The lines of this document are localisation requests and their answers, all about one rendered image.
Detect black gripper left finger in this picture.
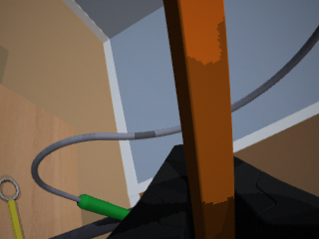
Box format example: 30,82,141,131
107,144,195,239

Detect grey loop with yellow handle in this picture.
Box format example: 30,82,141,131
0,178,23,239

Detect orange rectangular handle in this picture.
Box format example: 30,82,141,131
162,0,235,239

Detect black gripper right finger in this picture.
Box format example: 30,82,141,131
232,157,319,239

